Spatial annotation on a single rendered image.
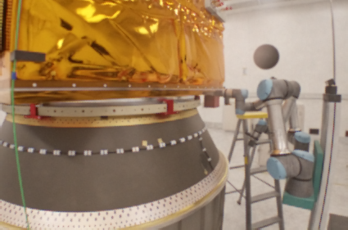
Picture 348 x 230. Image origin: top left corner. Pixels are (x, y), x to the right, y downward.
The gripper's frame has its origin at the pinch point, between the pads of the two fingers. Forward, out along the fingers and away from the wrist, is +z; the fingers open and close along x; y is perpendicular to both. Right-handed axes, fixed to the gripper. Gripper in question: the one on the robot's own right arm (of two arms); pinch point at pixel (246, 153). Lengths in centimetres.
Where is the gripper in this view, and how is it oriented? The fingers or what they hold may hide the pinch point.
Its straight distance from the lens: 172.8
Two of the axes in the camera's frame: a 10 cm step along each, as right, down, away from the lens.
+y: 7.8, 4.2, -4.6
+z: -4.1, 9.0, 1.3
